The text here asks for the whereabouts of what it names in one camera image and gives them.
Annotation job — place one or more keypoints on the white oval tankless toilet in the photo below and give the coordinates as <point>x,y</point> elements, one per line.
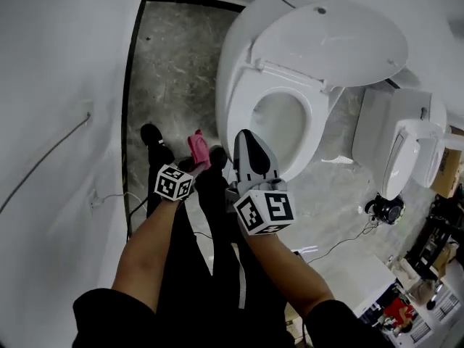
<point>326,42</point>

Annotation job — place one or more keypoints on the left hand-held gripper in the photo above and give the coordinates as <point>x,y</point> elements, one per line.
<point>172,185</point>

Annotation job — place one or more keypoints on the white counter block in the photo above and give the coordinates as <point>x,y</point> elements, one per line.
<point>373,281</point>

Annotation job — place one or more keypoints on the red cleaning cloth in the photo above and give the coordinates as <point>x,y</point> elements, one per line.
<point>199,149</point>

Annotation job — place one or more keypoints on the person's left forearm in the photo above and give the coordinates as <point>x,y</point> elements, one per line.
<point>145,252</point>

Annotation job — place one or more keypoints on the person's right forearm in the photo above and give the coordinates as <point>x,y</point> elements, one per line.
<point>286,270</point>

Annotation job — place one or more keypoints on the black headset with green trim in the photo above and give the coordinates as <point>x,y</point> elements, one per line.
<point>386,210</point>

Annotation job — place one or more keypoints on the brown cardboard box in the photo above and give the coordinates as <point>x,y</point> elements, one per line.
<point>447,172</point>

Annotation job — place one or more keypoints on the black metal rack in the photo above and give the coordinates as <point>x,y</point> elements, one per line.
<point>435,238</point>

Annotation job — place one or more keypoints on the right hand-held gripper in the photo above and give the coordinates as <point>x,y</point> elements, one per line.
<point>279,209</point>

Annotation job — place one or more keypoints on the white toilet with tank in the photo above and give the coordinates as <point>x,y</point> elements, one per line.
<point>380,129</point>

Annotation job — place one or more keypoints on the person's black clothing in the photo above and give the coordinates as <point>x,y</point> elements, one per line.
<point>188,267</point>

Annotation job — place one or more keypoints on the white toilet with raised lid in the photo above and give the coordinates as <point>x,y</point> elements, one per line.
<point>433,161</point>

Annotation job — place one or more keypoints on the person's black right shoe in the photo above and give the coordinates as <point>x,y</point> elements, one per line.
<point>218,155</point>

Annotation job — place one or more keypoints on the person's black left shoe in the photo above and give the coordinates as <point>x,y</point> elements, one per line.
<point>150,134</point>

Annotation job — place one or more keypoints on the person's black shoe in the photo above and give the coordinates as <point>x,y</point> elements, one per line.
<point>218,155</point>
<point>150,134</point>

